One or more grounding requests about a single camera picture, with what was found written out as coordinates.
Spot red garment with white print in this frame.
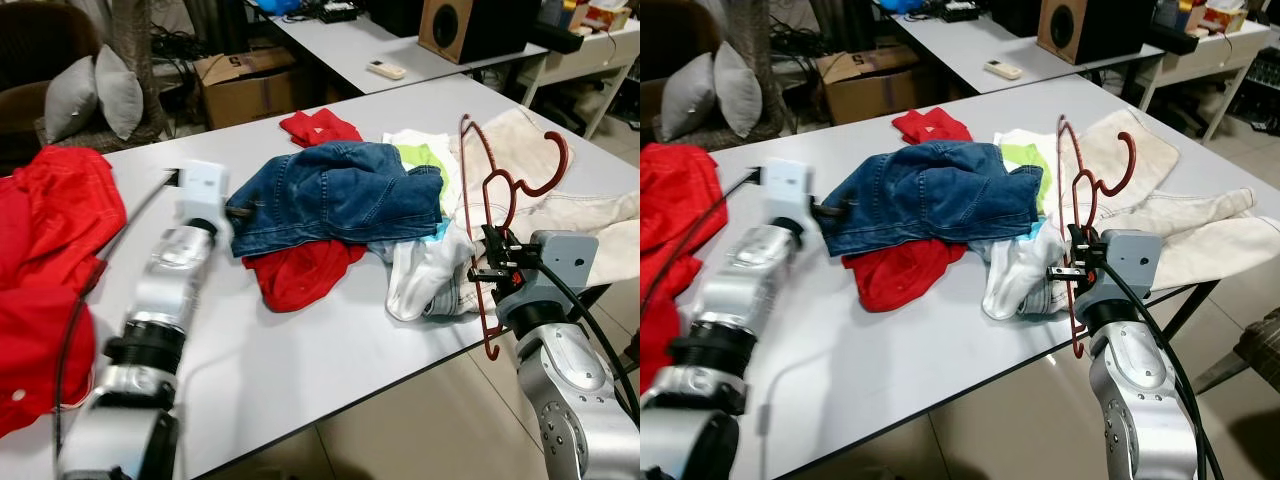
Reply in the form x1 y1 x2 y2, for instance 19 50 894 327
842 107 973 313
243 108 369 313

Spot blue denim jeans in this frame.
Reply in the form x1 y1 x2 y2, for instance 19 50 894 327
228 140 447 259
822 140 1047 259

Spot dark red clothes hanger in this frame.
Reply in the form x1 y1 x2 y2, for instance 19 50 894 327
1055 113 1139 359
458 113 571 359

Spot white garment with green patch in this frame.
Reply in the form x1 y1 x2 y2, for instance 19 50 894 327
368 130 483 323
980 128 1071 321

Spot beige trousers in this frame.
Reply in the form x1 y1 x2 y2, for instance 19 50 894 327
1020 108 1280 316
425 108 641 319

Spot black table leg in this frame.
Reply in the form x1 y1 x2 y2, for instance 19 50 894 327
1163 280 1223 348

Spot cardboard box with black print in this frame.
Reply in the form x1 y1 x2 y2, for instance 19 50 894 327
815 48 928 126
195 48 313 129

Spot grey pillow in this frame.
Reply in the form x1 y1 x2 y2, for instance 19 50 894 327
660 52 718 144
95 45 147 141
44 55 100 144
712 42 764 139

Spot plain red T-shirt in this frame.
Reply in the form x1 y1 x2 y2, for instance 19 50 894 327
640 143 711 393
0 145 129 438

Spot white side desk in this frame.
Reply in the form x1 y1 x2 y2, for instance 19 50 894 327
515 22 641 141
1135 20 1280 141

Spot wooden speaker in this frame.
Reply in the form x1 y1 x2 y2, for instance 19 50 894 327
1037 0 1153 65
418 0 533 65

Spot brown armchair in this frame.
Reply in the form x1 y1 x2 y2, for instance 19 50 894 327
0 0 103 136
640 0 723 121

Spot orange printed box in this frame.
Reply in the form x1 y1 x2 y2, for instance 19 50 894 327
1203 3 1251 34
585 3 633 33

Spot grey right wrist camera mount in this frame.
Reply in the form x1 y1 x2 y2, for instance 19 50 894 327
528 230 601 304
1098 230 1164 301

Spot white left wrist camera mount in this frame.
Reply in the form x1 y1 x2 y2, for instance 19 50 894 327
762 158 819 233
175 160 233 236

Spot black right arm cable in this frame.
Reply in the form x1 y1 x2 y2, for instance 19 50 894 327
1100 258 1226 480
520 255 641 426

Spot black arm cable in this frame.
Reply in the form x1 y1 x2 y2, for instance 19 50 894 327
640 168 763 316
52 168 183 451
520 255 641 426
1100 258 1226 480

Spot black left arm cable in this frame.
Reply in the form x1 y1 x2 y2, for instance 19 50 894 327
640 168 763 316
52 168 183 451

